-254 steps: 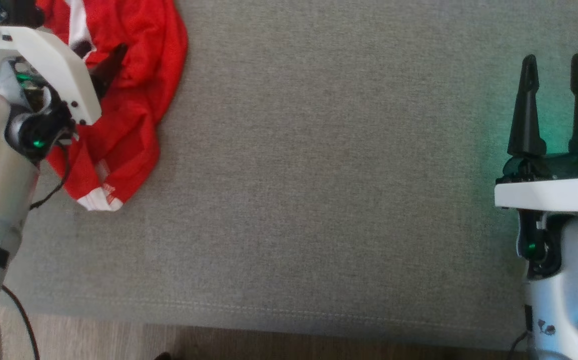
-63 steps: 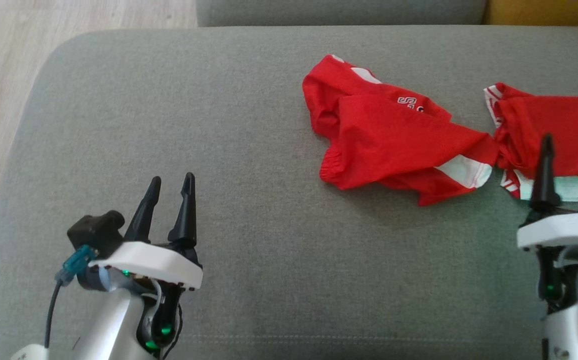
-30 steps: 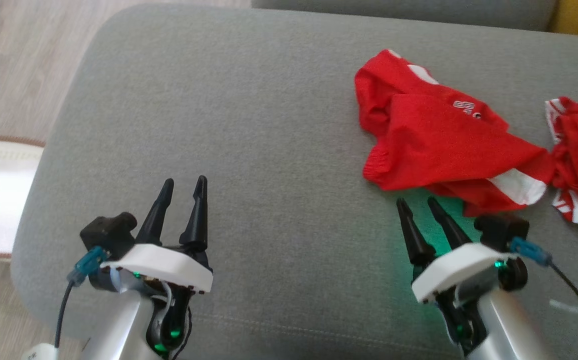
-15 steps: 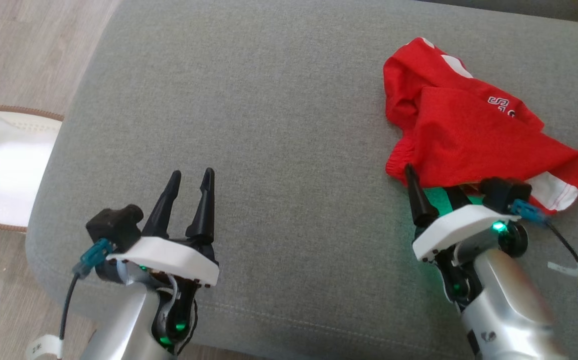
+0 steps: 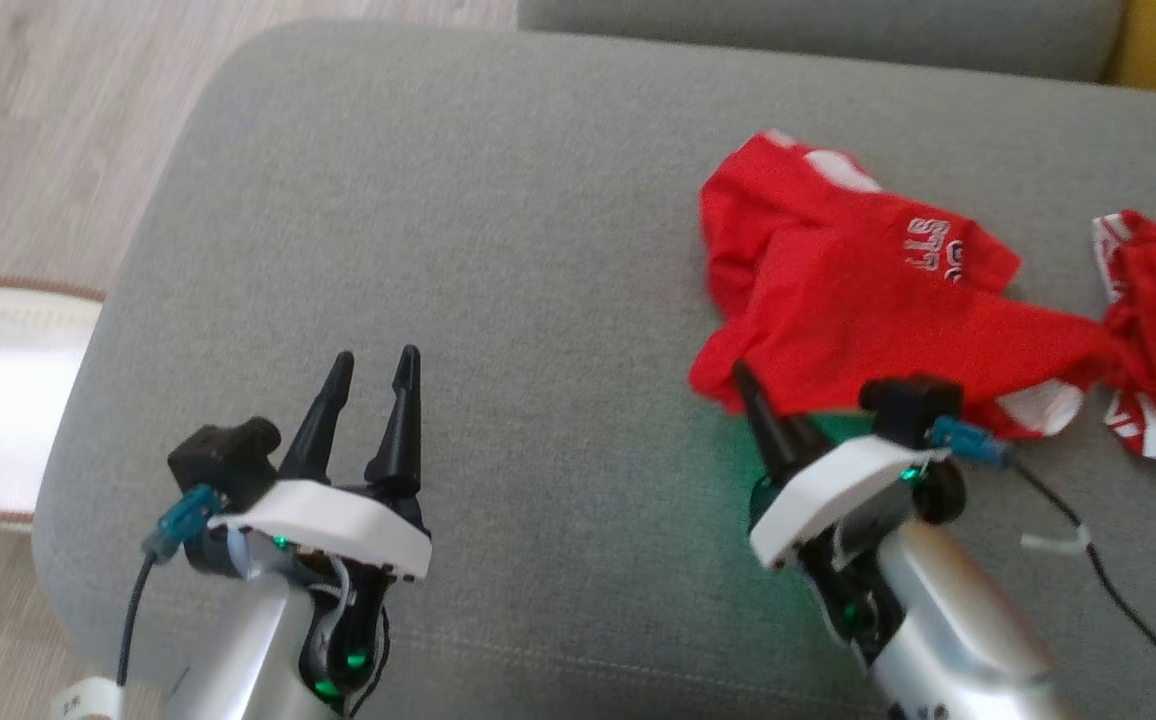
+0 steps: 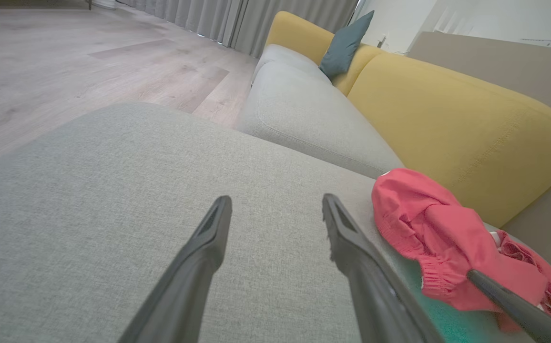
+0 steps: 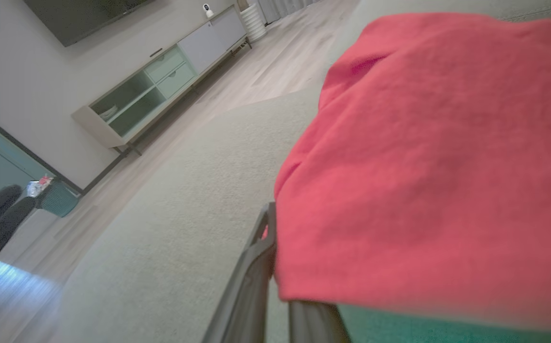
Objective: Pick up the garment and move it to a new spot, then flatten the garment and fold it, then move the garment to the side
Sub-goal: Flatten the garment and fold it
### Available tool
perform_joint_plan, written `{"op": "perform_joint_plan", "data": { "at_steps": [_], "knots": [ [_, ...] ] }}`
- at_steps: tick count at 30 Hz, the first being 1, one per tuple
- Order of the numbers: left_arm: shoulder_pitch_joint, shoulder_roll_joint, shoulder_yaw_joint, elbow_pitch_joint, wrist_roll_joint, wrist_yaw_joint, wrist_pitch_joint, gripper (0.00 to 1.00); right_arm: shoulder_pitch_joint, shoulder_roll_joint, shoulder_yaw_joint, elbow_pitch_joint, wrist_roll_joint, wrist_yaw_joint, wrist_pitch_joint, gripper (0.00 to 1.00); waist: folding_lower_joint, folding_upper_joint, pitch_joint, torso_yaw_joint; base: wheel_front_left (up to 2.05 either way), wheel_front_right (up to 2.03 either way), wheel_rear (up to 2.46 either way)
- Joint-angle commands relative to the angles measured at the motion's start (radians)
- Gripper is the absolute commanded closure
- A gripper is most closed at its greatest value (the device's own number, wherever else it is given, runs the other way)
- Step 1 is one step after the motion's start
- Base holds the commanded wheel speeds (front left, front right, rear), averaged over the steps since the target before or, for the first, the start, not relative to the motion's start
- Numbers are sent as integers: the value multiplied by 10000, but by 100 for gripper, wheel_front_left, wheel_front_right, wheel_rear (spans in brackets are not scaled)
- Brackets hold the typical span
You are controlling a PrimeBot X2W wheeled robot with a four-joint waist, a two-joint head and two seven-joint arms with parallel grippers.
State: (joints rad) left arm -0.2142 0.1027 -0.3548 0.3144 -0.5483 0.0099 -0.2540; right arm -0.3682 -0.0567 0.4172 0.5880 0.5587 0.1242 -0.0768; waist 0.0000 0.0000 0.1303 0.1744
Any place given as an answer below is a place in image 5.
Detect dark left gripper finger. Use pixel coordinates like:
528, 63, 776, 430
365, 345, 424, 501
278, 350, 356, 486

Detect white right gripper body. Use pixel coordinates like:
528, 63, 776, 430
748, 433, 950, 572

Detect grey sofa back cushion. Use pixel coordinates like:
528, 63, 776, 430
518, 0, 1129, 84

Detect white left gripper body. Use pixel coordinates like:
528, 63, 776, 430
208, 478, 433, 584

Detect white cable tie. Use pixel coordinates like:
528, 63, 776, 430
1022, 526, 1092, 557

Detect red shorts white stripes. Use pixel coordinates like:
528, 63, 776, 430
688, 130, 1135, 442

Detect grey sofa seat cushion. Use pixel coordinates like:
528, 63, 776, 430
33, 20, 1156, 720

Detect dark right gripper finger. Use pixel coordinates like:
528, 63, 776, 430
733, 360, 835, 486

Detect left black cable teal plug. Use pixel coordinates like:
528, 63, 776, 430
116, 483, 225, 693

